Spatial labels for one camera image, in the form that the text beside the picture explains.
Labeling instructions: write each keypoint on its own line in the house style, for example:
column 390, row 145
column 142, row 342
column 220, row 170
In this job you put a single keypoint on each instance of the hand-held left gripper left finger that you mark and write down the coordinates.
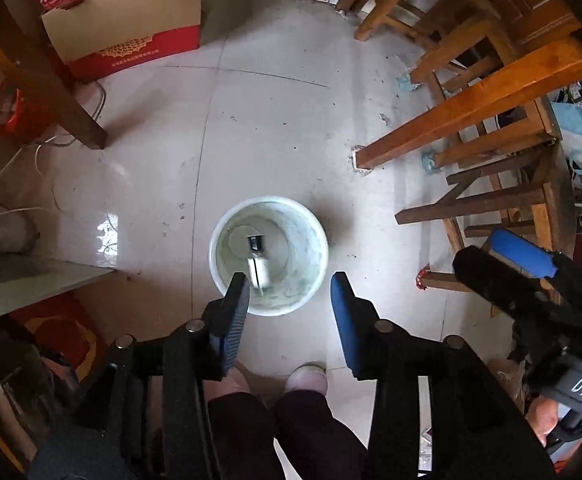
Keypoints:
column 236, row 310

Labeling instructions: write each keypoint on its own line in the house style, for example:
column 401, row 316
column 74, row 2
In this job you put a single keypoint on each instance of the dark wooden stool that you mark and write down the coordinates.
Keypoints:
column 471, row 207

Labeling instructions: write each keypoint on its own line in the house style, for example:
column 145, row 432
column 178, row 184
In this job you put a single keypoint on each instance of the person's right leg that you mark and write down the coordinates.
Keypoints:
column 316, row 435

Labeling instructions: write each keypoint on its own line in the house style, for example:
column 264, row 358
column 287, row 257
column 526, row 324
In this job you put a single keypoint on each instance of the blue face mask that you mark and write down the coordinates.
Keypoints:
column 573, row 120

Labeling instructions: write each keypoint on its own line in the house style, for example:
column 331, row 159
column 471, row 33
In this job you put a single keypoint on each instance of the pink slipper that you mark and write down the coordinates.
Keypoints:
column 307, row 379
column 235, row 382

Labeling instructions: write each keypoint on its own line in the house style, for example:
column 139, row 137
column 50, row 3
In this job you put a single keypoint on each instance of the person's leg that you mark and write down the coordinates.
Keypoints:
column 316, row 435
column 241, row 435

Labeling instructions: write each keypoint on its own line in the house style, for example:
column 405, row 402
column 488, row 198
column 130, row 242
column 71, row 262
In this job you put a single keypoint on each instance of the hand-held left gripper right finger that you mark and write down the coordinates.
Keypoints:
column 343, row 320

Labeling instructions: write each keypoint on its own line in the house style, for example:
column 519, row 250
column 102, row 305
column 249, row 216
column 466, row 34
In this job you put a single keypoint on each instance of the blue paper scrap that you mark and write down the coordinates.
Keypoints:
column 407, row 82

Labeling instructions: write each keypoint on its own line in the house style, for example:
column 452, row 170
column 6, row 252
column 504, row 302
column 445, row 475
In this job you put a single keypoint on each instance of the dark wooden table leg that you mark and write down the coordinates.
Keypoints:
column 56, row 85

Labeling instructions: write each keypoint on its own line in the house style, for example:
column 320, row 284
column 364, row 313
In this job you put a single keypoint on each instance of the grey cloth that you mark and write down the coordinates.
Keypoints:
column 1, row 230

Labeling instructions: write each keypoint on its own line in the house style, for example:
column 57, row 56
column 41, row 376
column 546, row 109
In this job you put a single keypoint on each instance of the white plastic table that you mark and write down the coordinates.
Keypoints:
column 31, row 275

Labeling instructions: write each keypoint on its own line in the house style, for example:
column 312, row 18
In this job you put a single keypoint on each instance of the red plastic scrap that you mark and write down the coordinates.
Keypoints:
column 423, row 279

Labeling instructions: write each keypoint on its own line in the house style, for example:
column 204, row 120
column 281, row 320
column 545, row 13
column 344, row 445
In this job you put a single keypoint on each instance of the red plastic bag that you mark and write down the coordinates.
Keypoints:
column 21, row 120

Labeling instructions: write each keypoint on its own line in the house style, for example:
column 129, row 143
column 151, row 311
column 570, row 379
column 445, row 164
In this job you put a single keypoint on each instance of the person's left leg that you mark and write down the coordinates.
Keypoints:
column 241, row 435

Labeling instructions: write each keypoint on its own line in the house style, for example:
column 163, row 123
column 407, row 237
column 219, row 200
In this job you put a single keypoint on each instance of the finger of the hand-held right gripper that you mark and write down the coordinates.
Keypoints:
column 521, row 255
column 486, row 275

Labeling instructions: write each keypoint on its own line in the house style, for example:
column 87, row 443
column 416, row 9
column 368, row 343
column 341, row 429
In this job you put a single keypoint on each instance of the small items inside bucket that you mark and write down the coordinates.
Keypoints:
column 257, row 260

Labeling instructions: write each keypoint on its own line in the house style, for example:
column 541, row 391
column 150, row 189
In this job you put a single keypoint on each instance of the white plastic bucket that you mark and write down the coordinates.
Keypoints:
column 298, row 260

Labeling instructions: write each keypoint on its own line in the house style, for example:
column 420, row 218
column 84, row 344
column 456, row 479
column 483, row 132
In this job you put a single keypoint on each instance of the red and tan cardboard box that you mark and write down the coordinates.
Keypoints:
column 121, row 30

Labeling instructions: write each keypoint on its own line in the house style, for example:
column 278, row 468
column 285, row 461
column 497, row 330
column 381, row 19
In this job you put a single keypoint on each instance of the wooden table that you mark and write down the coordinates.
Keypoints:
column 471, row 105

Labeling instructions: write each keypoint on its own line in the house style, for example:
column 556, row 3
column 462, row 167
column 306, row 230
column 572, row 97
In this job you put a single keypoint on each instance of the person's right hand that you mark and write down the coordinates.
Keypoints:
column 541, row 417

